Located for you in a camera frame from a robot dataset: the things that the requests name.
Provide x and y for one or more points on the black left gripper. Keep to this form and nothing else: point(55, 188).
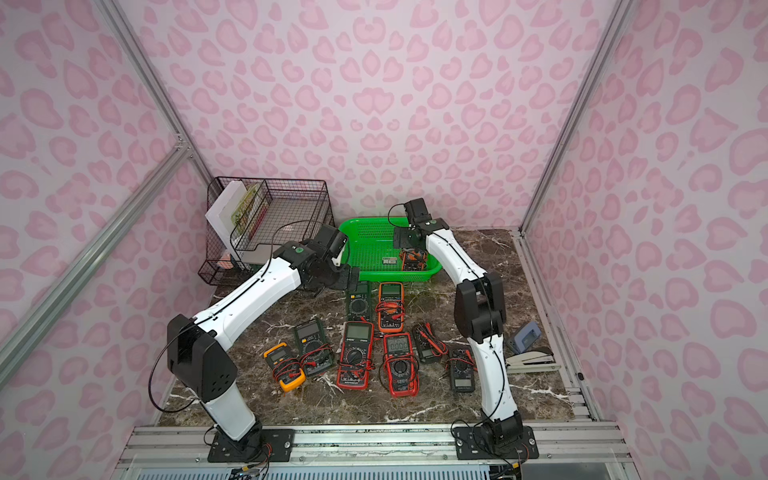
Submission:
point(344, 277)

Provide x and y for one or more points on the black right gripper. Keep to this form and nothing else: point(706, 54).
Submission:
point(405, 241)

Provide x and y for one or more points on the orange multimeter with leads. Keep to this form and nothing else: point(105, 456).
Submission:
point(390, 309)

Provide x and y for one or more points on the red multimeter small screen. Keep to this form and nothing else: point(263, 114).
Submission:
point(400, 367)

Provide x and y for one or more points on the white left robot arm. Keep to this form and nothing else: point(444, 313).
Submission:
point(197, 347)

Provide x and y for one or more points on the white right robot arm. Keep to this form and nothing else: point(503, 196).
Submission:
point(479, 315)

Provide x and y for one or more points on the green plastic basket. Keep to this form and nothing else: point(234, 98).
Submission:
point(371, 240)

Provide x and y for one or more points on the dark green multimeter upper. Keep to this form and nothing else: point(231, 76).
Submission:
point(358, 302)

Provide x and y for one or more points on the dark green multimeter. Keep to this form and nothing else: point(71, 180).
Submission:
point(315, 354)
point(358, 302)

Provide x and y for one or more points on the dark green multimeter lower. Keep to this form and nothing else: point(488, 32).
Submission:
point(315, 354)

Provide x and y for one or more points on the yellow multimeter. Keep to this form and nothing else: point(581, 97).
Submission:
point(285, 366)

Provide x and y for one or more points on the black multimeter red leads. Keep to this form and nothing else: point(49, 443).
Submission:
point(429, 347)

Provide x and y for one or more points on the black clamp multimeter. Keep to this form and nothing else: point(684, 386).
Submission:
point(461, 368)

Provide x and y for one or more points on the white board in rack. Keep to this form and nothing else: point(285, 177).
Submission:
point(219, 215)

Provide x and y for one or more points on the grey blue hole punch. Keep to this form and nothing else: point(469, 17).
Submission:
point(525, 337)

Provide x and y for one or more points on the white stapler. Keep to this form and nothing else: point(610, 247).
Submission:
point(532, 362)

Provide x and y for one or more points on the black wire mesh rack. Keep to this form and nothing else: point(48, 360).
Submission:
point(274, 211)

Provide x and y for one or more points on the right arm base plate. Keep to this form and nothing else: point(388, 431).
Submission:
point(476, 444)

